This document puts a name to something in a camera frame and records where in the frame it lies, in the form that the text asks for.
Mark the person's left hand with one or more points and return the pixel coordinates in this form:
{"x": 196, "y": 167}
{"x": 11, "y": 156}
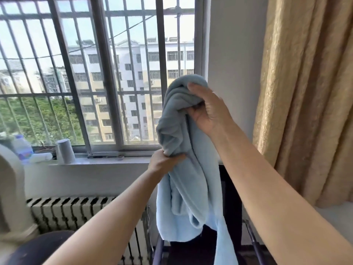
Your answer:
{"x": 161, "y": 164}

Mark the person's right hand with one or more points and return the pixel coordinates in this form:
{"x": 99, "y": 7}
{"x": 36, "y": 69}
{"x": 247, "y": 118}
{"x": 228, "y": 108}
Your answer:
{"x": 213, "y": 113}

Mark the person's right thumb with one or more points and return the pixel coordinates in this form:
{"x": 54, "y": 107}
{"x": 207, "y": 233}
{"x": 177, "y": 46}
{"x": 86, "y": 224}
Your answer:
{"x": 194, "y": 113}

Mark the person's left thumb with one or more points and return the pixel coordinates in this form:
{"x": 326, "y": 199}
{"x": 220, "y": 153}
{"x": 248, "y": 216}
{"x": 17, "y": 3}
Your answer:
{"x": 178, "y": 159}

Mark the light blue towel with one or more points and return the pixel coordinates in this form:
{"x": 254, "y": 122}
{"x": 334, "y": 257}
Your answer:
{"x": 187, "y": 176}

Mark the person's right forearm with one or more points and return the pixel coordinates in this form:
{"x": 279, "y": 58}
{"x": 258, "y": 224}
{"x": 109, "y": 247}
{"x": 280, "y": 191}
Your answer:
{"x": 270, "y": 204}

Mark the person's left forearm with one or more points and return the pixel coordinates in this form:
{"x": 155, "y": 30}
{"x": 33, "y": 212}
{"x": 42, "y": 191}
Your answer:
{"x": 110, "y": 223}

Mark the white window sill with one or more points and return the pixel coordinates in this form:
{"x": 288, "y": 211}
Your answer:
{"x": 110, "y": 160}

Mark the white apartment building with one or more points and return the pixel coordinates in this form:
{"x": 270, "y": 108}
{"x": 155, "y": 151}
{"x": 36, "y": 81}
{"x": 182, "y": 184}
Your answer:
{"x": 172, "y": 46}

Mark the black panel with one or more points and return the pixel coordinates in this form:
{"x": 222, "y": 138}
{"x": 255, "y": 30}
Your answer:
{"x": 233, "y": 204}

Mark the dark metal drying rack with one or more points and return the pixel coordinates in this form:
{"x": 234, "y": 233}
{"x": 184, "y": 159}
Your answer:
{"x": 157, "y": 255}

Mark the grey cylindrical container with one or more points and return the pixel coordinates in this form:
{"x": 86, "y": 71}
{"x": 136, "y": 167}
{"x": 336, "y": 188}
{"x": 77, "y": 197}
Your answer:
{"x": 65, "y": 151}

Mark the metal window security bars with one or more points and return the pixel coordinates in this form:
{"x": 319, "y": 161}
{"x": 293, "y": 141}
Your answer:
{"x": 138, "y": 12}

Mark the beige textured curtain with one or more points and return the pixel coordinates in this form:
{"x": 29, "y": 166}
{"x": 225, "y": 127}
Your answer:
{"x": 309, "y": 93}

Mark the white ribbed radiator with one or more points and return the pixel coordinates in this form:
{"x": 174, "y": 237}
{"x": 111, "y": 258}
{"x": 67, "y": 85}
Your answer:
{"x": 69, "y": 212}

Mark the white tube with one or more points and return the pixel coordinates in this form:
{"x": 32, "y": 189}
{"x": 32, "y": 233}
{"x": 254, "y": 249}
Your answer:
{"x": 41, "y": 157}

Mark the clear plastic water bottle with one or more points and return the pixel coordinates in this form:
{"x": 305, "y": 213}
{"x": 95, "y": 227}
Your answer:
{"x": 22, "y": 149}

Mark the green trees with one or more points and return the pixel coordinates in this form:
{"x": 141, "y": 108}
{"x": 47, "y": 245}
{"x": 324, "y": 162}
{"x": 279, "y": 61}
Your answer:
{"x": 27, "y": 115}

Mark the dark round cushion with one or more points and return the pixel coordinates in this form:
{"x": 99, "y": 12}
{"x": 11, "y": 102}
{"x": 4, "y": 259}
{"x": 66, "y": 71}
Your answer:
{"x": 38, "y": 251}

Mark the beige arched chair back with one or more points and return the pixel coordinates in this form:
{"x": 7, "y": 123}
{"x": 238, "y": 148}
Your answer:
{"x": 11, "y": 190}

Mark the grey sliding window frame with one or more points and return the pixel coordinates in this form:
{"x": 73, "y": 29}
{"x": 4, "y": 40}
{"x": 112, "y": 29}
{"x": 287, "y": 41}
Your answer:
{"x": 109, "y": 85}

